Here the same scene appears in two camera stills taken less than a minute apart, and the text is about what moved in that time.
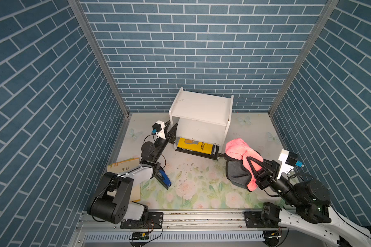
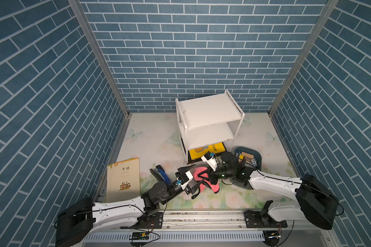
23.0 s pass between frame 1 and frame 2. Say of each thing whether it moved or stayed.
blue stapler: stayed
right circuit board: stayed
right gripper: moved
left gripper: moved
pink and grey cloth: moved
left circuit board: stayed
